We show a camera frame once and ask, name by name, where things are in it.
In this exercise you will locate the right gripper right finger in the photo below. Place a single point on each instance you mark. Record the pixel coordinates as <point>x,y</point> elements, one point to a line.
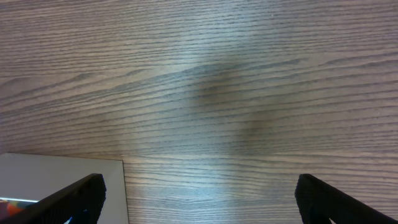
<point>321,203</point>

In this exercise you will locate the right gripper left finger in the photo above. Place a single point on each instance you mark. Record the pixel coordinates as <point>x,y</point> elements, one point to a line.
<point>79,203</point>

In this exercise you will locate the white box pink interior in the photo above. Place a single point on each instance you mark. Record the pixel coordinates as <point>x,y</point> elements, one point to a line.
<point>33,177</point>

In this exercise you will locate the colourful puzzle cube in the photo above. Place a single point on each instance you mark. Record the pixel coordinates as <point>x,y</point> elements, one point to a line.
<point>11,207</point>

